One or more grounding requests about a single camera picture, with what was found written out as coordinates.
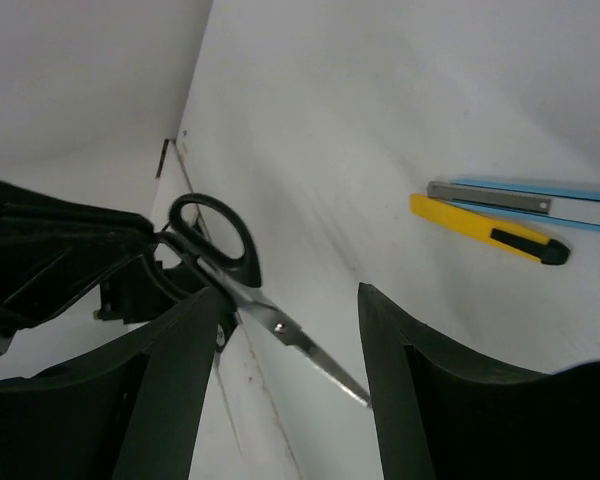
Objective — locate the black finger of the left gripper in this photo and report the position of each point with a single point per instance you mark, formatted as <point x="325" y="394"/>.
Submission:
<point x="53" y="252"/>

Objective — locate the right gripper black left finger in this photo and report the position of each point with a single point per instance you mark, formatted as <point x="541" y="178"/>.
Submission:
<point x="129" y="409"/>

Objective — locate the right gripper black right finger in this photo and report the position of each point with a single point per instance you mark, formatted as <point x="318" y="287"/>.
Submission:
<point x="445" y="411"/>

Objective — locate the black handled scissors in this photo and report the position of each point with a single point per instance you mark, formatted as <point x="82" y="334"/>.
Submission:
<point x="241" y="280"/>

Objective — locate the light blue pen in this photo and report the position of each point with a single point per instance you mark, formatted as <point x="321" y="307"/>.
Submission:
<point x="570" y="206"/>

